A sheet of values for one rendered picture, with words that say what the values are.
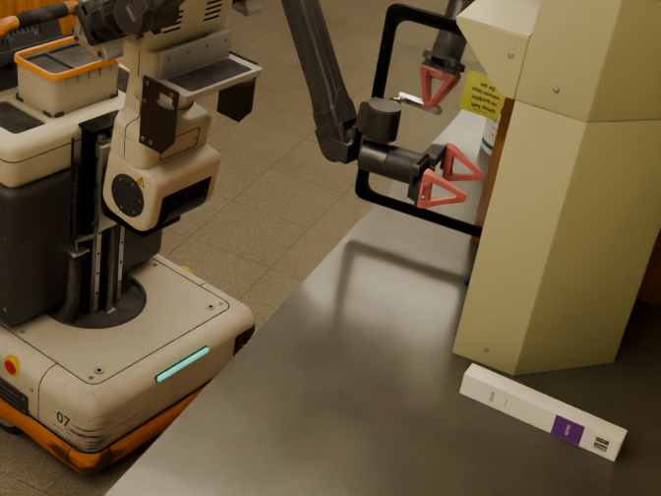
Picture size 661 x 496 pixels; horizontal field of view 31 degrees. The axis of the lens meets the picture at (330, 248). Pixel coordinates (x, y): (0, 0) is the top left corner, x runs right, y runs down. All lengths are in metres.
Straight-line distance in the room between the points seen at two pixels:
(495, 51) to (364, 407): 0.58
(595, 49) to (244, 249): 2.37
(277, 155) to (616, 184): 2.80
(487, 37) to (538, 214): 0.28
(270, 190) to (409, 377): 2.43
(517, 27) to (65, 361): 1.58
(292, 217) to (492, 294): 2.28
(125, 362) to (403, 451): 1.28
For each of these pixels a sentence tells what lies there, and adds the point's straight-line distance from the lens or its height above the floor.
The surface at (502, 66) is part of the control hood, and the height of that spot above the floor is 1.46.
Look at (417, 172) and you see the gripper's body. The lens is 1.99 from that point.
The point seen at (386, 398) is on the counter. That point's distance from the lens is 1.88.
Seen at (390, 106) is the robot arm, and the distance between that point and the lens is 2.02.
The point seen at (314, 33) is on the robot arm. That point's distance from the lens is 2.06.
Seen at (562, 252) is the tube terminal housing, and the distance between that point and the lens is 1.88.
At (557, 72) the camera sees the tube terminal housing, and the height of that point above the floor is 1.47.
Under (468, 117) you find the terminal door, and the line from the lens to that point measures 2.16.
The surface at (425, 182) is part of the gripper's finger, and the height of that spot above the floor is 1.19.
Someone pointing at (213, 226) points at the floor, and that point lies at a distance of 4.04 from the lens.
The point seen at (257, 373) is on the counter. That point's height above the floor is 0.94.
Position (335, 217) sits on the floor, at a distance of 4.19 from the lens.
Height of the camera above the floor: 2.11
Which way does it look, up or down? 32 degrees down
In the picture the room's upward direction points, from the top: 10 degrees clockwise
